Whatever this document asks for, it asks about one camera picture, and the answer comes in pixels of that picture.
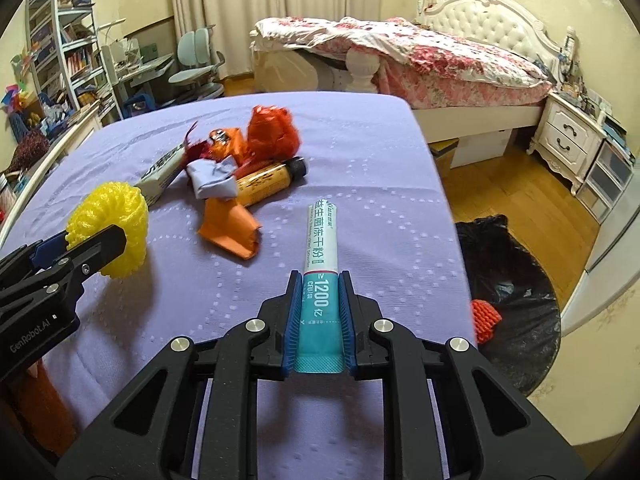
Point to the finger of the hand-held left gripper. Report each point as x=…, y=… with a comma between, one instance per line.
x=97, y=250
x=50, y=250

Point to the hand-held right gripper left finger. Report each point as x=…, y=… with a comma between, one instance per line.
x=295, y=330

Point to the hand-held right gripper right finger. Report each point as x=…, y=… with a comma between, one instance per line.
x=346, y=330

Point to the yellow foam fruit net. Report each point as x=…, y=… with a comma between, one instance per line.
x=107, y=210

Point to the teal white powder sachet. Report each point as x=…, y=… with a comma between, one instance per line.
x=320, y=240

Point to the dark red ribbon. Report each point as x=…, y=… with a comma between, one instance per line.
x=197, y=150

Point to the black trash bag bin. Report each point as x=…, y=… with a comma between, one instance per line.
x=520, y=310

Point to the orange plastic bag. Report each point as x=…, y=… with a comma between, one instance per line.
x=270, y=132

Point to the long white carton box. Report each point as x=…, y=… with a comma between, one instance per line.
x=157, y=175

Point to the dark red fluffy duster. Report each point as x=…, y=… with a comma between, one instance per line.
x=30, y=150

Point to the orange folded paper packet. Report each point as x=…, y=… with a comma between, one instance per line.
x=227, y=230

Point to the blue plastic basket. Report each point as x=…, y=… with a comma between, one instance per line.
x=20, y=127

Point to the crumpled grey paper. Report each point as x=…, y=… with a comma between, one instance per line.
x=210, y=180

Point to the orange foam fruit net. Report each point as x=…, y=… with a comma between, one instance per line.
x=485, y=320

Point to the orange bottle with black cap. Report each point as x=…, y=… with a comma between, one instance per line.
x=265, y=180

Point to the colourful paper pinwheels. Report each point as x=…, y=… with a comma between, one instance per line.
x=15, y=90

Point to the small orange snack wrapper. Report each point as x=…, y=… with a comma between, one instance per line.
x=227, y=145

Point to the lilac mattress cover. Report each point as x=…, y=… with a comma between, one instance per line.
x=350, y=160

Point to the grey study desk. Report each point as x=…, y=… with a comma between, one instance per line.
x=145, y=67

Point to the white bookshelf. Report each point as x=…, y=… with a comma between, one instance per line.
x=62, y=35

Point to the teal desk chair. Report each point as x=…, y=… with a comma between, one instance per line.
x=186, y=50

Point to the white storage box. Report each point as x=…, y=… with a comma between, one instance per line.
x=480, y=147

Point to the grey desk chair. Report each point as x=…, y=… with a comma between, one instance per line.
x=204, y=45

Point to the white sliding wardrobe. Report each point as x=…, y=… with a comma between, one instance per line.
x=600, y=270

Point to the red floral quilt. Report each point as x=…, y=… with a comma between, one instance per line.
x=425, y=55

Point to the white nightstand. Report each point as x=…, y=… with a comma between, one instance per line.
x=560, y=130

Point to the clear plastic drawer unit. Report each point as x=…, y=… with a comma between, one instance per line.
x=605, y=170

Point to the nightstand clutter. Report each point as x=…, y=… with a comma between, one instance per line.
x=575, y=80

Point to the white bed with tufted headboard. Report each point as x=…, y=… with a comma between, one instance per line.
x=480, y=15

